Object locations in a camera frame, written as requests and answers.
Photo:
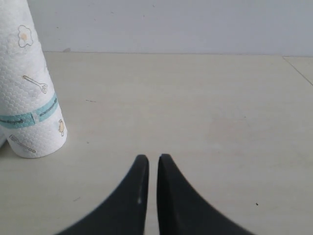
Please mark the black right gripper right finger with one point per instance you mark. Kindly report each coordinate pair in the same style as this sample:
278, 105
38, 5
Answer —
182, 211

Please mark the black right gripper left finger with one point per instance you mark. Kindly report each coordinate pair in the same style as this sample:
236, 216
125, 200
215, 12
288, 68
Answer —
124, 211

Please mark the white printed paper towel roll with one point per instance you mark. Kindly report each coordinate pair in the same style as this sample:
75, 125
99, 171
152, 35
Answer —
30, 115

